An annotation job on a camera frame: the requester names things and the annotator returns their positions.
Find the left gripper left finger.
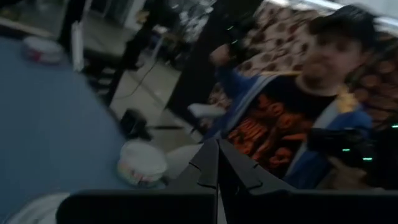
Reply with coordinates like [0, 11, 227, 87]
[167, 138, 220, 195]

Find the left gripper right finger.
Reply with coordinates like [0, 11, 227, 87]
[219, 139, 296, 224]

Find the blue label can silver lid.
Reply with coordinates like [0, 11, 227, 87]
[4, 192, 72, 224]

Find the green label can silver lid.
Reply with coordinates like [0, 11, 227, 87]
[117, 139, 169, 189]

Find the person's right hand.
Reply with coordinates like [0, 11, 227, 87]
[208, 44, 233, 67]

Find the person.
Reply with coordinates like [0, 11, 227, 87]
[164, 4, 398, 190]

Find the red label can silver lid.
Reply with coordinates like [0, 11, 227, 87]
[21, 35, 65, 65]

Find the small black camera box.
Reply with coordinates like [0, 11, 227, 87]
[119, 108, 153, 141]

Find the white aluminium bracket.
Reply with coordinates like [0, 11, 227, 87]
[70, 21, 85, 73]

